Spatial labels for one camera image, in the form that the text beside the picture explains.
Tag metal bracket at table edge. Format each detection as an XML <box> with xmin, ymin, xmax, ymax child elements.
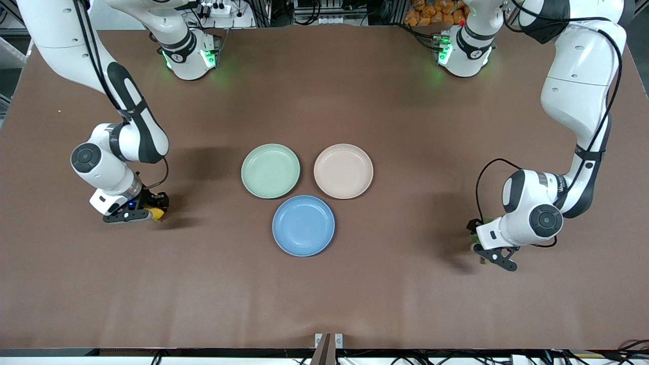
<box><xmin>314</xmin><ymin>333</ymin><xmax>344</xmax><ymax>365</ymax></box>

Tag green plate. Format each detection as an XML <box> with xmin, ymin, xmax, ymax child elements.
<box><xmin>241</xmin><ymin>143</ymin><xmax>301</xmax><ymax>199</ymax></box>

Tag bag of orange items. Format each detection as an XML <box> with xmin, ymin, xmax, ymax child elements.
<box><xmin>404</xmin><ymin>0</ymin><xmax>470</xmax><ymax>27</ymax></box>

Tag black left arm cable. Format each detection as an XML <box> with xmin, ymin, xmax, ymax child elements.
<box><xmin>475</xmin><ymin>0</ymin><xmax>624</xmax><ymax>249</ymax></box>

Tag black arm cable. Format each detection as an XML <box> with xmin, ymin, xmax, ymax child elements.
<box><xmin>74</xmin><ymin>0</ymin><xmax>170</xmax><ymax>192</ymax></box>
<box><xmin>475</xmin><ymin>0</ymin><xmax>624</xmax><ymax>249</ymax></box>

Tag blue plate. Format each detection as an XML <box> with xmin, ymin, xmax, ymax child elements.
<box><xmin>272</xmin><ymin>195</ymin><xmax>336</xmax><ymax>258</ymax></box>

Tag beige plate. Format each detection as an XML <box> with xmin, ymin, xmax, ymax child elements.
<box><xmin>313</xmin><ymin>143</ymin><xmax>374</xmax><ymax>200</ymax></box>

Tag yellow lemon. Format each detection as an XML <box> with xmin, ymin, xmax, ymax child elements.
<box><xmin>142</xmin><ymin>199</ymin><xmax>166</xmax><ymax>221</ymax></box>

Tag white power strip with plugs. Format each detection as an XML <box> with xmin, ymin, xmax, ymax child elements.
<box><xmin>195</xmin><ymin>2</ymin><xmax>235</xmax><ymax>17</ymax></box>

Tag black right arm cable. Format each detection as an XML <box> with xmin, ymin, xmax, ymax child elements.
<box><xmin>74</xmin><ymin>0</ymin><xmax>170</xmax><ymax>192</ymax></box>

